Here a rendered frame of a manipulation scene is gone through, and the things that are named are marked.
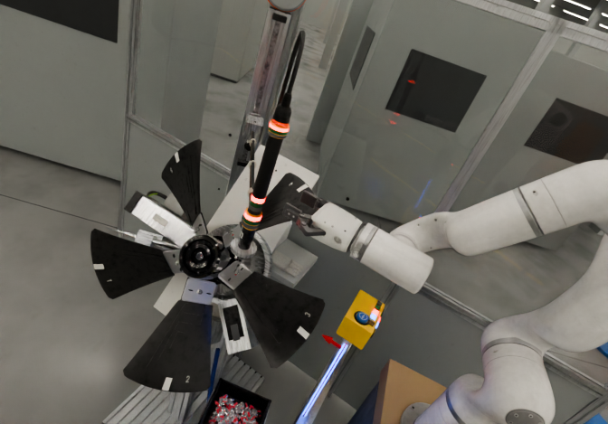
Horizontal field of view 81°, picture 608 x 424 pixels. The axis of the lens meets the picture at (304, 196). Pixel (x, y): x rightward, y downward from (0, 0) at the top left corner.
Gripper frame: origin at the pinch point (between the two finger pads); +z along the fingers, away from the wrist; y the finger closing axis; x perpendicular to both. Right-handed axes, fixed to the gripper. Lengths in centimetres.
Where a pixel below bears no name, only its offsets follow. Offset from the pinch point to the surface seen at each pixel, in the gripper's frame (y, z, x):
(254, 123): 48, 44, -8
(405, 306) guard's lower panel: 70, -42, -64
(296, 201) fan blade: 15.2, 5.8, -9.1
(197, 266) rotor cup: -6.8, 18.3, -28.6
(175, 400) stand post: 8, 25, -128
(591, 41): 70, -43, 53
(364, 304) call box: 31, -25, -42
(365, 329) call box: 21, -28, -42
